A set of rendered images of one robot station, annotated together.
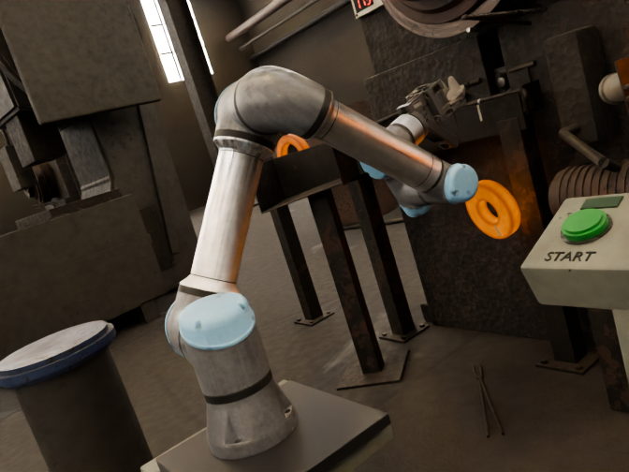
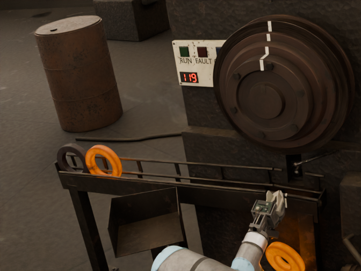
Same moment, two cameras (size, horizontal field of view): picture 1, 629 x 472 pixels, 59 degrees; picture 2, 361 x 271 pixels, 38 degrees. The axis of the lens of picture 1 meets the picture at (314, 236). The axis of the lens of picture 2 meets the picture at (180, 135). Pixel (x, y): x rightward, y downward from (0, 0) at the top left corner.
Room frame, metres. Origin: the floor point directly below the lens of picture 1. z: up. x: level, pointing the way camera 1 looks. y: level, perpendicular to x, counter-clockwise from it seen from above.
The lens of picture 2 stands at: (-0.01, 0.37, 1.77)
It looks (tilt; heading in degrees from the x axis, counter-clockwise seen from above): 25 degrees down; 340
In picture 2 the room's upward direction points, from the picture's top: 10 degrees counter-clockwise
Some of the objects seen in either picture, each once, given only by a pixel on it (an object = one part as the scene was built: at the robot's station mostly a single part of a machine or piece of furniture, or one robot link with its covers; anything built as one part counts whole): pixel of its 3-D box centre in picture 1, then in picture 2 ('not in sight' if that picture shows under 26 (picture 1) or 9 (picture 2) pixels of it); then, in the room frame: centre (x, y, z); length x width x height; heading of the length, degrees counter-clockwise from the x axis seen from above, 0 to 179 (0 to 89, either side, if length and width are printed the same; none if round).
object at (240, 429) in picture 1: (245, 405); not in sight; (0.86, 0.19, 0.37); 0.15 x 0.15 x 0.10
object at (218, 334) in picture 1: (222, 339); not in sight; (0.87, 0.20, 0.49); 0.13 x 0.12 x 0.14; 25
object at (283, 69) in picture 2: not in sight; (267, 99); (1.35, -0.43, 1.11); 0.28 x 0.06 x 0.28; 34
